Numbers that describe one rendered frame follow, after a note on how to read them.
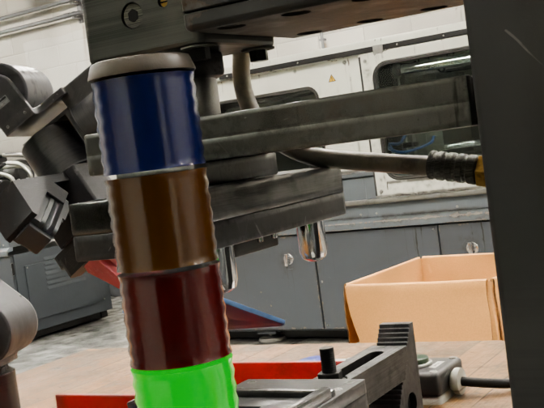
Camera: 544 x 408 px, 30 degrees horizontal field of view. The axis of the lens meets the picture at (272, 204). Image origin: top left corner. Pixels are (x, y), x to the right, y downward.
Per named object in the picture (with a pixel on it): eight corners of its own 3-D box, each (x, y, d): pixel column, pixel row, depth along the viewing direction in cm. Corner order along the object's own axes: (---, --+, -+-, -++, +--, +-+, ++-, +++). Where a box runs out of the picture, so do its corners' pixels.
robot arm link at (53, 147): (123, 163, 100) (86, 108, 101) (99, 157, 94) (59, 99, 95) (70, 206, 101) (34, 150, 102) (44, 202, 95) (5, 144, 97)
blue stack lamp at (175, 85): (145, 170, 40) (133, 85, 40) (226, 159, 38) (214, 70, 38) (81, 179, 36) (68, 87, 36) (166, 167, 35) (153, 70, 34)
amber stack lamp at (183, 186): (157, 258, 40) (146, 174, 40) (239, 252, 38) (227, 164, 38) (95, 275, 37) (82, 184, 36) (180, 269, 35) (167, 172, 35)
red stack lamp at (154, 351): (169, 346, 40) (158, 262, 40) (251, 344, 38) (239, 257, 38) (108, 371, 37) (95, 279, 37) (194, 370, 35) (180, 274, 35)
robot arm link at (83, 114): (166, 116, 101) (94, 21, 102) (141, 114, 93) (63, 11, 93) (79, 186, 103) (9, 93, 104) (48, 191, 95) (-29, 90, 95)
